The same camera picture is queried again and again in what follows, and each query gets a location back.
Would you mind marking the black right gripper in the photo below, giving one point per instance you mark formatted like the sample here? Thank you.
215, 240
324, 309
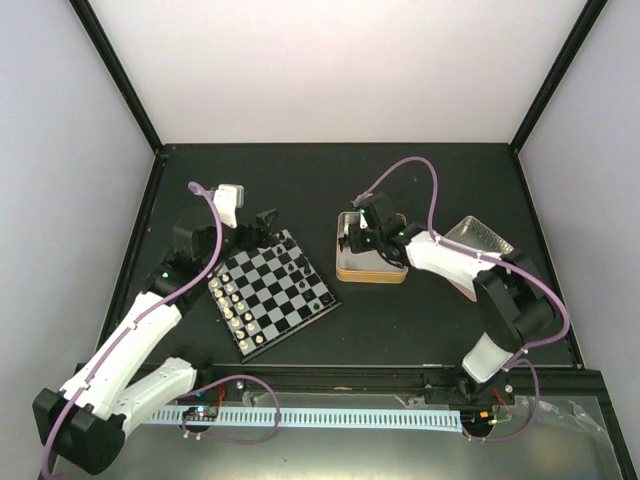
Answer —
356, 244

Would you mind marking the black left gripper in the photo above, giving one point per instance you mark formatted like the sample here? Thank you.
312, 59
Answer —
263, 238

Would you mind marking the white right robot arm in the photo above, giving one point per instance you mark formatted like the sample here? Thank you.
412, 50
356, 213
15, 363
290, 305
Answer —
515, 306

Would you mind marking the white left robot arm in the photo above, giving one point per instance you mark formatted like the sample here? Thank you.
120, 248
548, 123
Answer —
88, 419

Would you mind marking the white chess piece row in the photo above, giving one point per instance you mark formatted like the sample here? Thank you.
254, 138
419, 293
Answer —
240, 312

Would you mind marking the gold metal tin base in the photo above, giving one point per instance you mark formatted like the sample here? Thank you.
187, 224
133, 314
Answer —
368, 267

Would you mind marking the black and grey chessboard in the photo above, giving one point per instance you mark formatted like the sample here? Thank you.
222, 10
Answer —
263, 273

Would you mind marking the silver tin lid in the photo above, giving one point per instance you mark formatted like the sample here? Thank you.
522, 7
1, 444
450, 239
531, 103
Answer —
474, 234

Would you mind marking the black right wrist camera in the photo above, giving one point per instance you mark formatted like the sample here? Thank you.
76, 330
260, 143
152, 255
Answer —
377, 210

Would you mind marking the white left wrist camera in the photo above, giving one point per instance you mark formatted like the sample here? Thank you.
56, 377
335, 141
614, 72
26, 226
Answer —
228, 198

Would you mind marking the light blue cable duct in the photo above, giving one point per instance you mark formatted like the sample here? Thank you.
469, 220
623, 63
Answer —
336, 418

